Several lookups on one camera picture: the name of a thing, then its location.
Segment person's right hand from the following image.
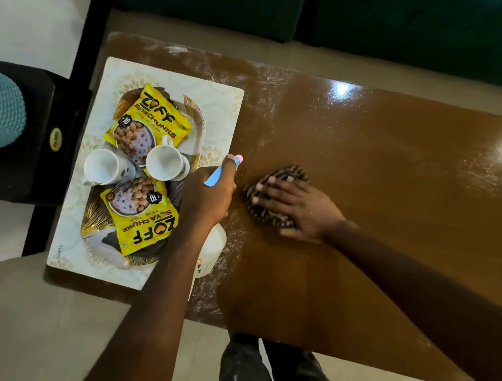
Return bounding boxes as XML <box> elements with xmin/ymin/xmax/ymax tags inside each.
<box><xmin>251</xmin><ymin>176</ymin><xmax>348</xmax><ymax>243</ymax></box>

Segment person's left hand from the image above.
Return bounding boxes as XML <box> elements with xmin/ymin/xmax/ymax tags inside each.
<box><xmin>179</xmin><ymin>155</ymin><xmax>238</xmax><ymax>237</ymax></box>

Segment dark checkered cleaning cloth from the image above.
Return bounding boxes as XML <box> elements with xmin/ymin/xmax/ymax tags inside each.
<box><xmin>242</xmin><ymin>164</ymin><xmax>310</xmax><ymax>229</ymax></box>

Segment white spray bottle blue trigger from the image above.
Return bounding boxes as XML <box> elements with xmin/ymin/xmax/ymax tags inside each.
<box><xmin>188</xmin><ymin>154</ymin><xmax>244</xmax><ymax>301</ymax></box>

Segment person's right forearm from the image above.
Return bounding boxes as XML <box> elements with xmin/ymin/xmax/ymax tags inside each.
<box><xmin>322</xmin><ymin>221</ymin><xmax>502</xmax><ymax>381</ymax></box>

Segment person's left forearm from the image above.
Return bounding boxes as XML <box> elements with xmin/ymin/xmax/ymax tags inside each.
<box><xmin>84</xmin><ymin>220</ymin><xmax>214</xmax><ymax>381</ymax></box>

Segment gold and silver plate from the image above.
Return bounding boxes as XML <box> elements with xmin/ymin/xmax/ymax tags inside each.
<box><xmin>80</xmin><ymin>86</ymin><xmax>206</xmax><ymax>268</ymax></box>

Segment white gold patterned placemat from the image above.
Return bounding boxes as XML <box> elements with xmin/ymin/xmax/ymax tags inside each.
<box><xmin>46</xmin><ymin>57</ymin><xmax>245</xmax><ymax>291</ymax></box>

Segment white cup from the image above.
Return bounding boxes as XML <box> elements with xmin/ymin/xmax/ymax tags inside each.
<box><xmin>145</xmin><ymin>135</ymin><xmax>191</xmax><ymax>182</ymax></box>
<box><xmin>83</xmin><ymin>148</ymin><xmax>136</xmax><ymax>186</ymax></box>

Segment yellow snack packet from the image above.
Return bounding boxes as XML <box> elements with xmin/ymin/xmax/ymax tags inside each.
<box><xmin>100</xmin><ymin>169</ymin><xmax>180</xmax><ymax>257</ymax></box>
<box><xmin>103</xmin><ymin>82</ymin><xmax>193</xmax><ymax>167</ymax></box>

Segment person's dark trousers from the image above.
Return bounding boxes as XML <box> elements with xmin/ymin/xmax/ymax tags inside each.
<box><xmin>219</xmin><ymin>331</ymin><xmax>329</xmax><ymax>381</ymax></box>

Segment dark green sofa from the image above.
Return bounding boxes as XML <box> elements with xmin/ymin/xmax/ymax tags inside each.
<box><xmin>112</xmin><ymin>0</ymin><xmax>502</xmax><ymax>86</ymax></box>

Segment black chair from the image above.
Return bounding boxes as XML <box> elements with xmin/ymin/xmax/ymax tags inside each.
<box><xmin>0</xmin><ymin>61</ymin><xmax>93</xmax><ymax>205</ymax></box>

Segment teal knitted cushion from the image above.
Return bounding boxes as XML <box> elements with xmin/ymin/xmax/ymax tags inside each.
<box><xmin>0</xmin><ymin>72</ymin><xmax>27</xmax><ymax>149</ymax></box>

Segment black wooden post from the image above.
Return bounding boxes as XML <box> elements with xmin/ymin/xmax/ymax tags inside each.
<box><xmin>21</xmin><ymin>0</ymin><xmax>113</xmax><ymax>257</ymax></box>

